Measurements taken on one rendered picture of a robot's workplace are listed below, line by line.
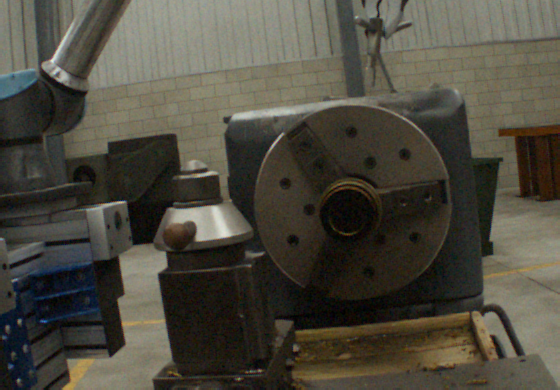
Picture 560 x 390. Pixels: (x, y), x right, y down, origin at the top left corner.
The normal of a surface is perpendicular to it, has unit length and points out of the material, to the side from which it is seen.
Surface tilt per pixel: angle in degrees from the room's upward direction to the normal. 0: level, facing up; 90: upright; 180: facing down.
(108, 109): 90
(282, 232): 90
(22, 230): 90
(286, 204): 90
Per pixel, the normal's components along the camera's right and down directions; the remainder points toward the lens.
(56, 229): -0.11, 0.07
